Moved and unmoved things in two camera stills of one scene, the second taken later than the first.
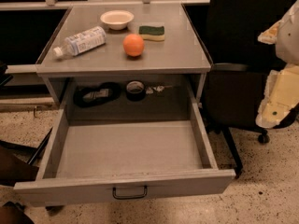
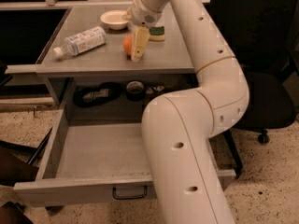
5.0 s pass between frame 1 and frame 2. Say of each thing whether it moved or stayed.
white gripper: moved
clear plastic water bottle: stayed
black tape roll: stayed
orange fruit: stayed
